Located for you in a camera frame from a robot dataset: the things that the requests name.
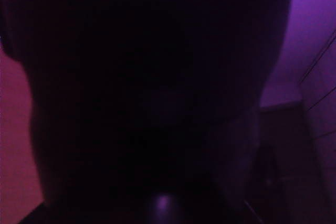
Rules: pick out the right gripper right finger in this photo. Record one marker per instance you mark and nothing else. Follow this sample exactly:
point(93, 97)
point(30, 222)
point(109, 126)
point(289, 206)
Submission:
point(283, 169)

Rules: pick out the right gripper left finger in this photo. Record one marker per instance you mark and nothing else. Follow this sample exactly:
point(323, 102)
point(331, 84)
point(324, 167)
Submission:
point(34, 216)

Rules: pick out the black thermos cup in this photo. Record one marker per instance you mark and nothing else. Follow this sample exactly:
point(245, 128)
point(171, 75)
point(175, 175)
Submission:
point(144, 77)

